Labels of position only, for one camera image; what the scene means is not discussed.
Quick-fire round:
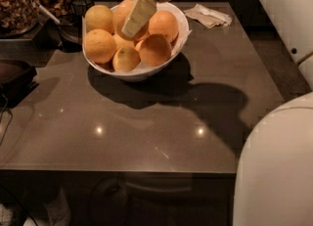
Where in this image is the orange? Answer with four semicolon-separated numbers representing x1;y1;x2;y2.
112;0;149;41
85;5;114;34
148;10;179;43
135;34;172;67
83;29;116;64
112;46;141;71

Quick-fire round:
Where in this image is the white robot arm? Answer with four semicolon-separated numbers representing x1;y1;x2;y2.
233;0;313;226

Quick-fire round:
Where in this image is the white ceramic bowl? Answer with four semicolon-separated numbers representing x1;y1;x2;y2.
83;2;191;82

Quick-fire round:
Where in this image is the crumpled paper napkin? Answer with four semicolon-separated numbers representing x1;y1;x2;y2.
184;4;232;28

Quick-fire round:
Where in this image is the glass jar of nuts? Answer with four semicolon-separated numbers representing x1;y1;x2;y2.
0;0;38;38

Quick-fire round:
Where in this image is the dark tray at left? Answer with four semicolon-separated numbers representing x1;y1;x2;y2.
0;60;37;108

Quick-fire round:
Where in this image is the white sneaker on floor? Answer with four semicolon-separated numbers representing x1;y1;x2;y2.
26;186;71;226

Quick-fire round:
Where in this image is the black wire holder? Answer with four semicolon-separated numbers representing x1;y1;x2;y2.
57;0;94;53

